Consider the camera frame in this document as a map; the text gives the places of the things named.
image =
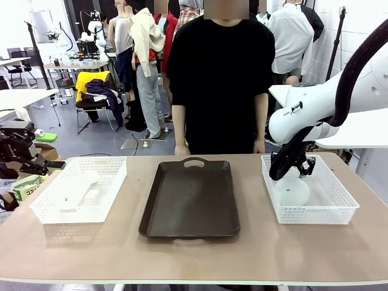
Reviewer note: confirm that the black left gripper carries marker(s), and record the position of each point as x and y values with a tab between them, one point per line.
12	150

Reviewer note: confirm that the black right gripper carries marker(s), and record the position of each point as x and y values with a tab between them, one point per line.
304	155

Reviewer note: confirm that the translucent plastic conical flask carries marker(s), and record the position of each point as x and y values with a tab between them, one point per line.
291	192

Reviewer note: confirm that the person right forearm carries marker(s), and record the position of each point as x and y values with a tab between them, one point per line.
179	124

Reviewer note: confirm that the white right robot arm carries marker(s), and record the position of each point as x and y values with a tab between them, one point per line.
357	91

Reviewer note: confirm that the person left forearm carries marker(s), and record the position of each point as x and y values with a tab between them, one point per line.
261	118

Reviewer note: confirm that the person left hand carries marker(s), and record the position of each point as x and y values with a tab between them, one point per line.
259	147

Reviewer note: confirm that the person right hand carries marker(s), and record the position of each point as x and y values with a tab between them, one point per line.
182	150

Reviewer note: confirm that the brown cardboard box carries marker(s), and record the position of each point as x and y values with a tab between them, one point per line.
45	151

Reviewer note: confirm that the white basket with label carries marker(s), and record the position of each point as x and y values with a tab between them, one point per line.
333	194

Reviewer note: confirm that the green and white carton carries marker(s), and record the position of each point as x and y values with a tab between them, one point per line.
25	188

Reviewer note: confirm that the white basket with cylinder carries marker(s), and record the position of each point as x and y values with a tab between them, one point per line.
54	197

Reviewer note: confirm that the translucent plastic measuring cylinder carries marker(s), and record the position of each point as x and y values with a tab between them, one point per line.
78	191

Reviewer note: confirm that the white side table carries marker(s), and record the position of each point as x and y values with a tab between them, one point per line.
24	97

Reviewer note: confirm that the black clamp at table edge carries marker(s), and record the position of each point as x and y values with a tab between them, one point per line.
7	203

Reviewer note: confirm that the black chair with clothes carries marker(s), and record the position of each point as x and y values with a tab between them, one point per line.
91	106

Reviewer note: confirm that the black plastic crate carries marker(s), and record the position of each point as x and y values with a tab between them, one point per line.
64	83

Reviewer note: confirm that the yellow garment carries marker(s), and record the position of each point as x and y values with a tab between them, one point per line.
82	80

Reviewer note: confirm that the black office chairs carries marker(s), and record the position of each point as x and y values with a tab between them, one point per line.
18	71

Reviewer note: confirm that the dark purple garment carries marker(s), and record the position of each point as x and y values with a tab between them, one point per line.
100	86

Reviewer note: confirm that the white background desk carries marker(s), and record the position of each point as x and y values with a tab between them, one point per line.
12	60

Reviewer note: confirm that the black light stand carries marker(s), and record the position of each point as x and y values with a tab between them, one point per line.
36	54

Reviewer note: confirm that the background wooden work table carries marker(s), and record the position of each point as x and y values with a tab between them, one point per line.
91	64

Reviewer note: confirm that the dark brown plastic tray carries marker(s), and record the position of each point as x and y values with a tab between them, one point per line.
191	200

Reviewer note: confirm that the background black white robot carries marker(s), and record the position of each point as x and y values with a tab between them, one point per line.
91	36

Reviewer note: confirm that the person torso black t-shirt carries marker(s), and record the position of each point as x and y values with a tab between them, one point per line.
218	75

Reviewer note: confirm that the white reflector panel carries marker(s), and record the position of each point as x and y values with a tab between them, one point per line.
42	21

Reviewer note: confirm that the mannequin with white shirt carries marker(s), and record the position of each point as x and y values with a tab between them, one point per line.
291	36

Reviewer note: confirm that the black tripod stand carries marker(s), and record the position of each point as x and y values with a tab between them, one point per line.
338	39

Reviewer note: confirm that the mannequin with white tank top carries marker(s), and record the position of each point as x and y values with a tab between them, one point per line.
122	36

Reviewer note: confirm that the black jacket on mannequin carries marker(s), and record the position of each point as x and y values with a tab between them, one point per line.
316	22

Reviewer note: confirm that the mannequin with beige shirt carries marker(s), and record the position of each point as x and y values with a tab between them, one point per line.
145	36

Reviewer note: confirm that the mannequin with red jacket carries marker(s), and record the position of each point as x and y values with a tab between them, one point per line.
169	27

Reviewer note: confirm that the plaid shirt on mannequin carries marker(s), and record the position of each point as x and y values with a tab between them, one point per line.
188	15

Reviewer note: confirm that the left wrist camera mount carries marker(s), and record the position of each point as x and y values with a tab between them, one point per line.
16	127

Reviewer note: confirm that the grey mannequin base plate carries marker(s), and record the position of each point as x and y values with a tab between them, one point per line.
133	144

